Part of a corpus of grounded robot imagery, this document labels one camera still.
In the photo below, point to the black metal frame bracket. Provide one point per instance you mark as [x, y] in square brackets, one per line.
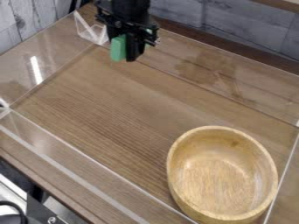
[37, 213]

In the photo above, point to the clear acrylic enclosure wall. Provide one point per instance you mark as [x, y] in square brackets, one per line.
[88, 124]

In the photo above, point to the green rectangular block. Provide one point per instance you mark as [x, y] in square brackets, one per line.
[117, 41]

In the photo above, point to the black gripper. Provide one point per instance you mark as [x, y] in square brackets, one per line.
[128, 16]

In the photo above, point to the round wooden bowl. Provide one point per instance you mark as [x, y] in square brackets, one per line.
[221, 175]

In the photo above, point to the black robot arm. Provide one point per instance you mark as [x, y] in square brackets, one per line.
[131, 28]

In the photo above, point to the clear acrylic corner bracket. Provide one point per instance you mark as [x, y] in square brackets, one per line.
[95, 33]

